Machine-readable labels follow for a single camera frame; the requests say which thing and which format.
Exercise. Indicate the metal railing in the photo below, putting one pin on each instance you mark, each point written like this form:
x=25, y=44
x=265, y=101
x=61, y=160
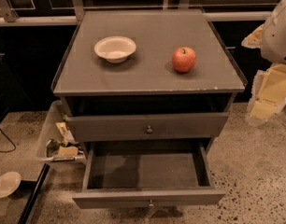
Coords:
x=96, y=11

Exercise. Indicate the grey drawer cabinet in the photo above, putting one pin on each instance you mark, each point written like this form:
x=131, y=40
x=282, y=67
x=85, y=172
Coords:
x=146, y=82

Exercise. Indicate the white plate on floor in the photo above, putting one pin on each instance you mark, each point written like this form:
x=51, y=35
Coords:
x=9, y=182

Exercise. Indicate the red apple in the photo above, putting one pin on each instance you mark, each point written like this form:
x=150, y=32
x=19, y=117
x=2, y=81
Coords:
x=183, y=59

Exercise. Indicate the grey drawer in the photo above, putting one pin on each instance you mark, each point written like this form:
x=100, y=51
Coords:
x=149, y=173
x=146, y=127

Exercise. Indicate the yellow item in bin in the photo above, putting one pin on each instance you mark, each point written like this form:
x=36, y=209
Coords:
x=68, y=151

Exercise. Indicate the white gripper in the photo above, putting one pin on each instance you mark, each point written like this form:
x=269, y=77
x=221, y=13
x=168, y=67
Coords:
x=278, y=37

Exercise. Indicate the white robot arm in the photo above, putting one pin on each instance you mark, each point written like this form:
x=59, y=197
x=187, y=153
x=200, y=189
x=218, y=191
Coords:
x=273, y=46

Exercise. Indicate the grey top drawer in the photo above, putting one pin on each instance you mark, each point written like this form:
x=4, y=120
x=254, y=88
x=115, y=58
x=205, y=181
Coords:
x=146, y=127

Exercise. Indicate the clear plastic bin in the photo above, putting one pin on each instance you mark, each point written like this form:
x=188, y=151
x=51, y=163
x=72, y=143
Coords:
x=50, y=132

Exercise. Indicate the white bowl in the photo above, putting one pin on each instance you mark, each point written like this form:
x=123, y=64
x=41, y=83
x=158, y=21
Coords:
x=115, y=49

